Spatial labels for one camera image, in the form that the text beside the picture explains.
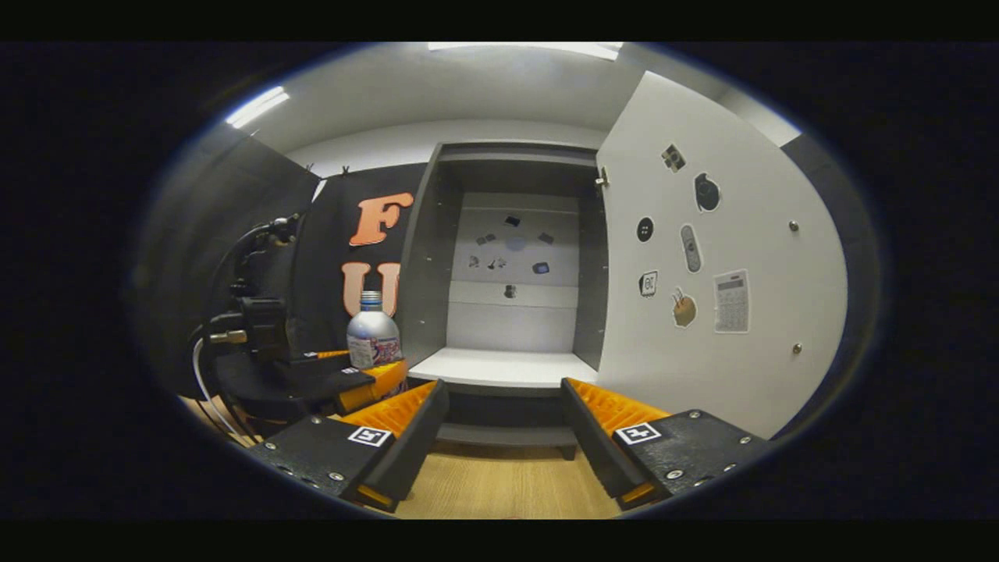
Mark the light grey cabinet door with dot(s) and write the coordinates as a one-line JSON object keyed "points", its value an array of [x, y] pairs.
{"points": [[741, 390]]}

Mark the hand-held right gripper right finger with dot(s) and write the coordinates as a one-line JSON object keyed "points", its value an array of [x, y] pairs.
{"points": [[593, 445]]}

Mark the metal door hinge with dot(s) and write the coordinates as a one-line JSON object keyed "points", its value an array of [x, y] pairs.
{"points": [[602, 179]]}

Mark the grey cabinet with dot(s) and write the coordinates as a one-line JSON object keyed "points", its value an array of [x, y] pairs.
{"points": [[429, 273]]}

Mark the narrow ceiling light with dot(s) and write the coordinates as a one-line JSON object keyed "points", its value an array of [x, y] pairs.
{"points": [[257, 107]]}

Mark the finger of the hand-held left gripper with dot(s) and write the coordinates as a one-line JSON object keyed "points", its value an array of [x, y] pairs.
{"points": [[320, 357], [312, 384]]}

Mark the white cabinet shelf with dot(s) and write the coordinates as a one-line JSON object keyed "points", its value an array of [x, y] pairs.
{"points": [[499, 367]]}

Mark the large ceiling light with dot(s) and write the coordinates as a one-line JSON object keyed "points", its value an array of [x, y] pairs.
{"points": [[531, 50]]}

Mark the silver bottle with pink label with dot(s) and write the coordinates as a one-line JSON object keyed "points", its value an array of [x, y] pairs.
{"points": [[373, 328]]}

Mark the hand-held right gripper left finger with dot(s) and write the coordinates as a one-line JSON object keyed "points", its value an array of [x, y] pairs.
{"points": [[414, 445]]}

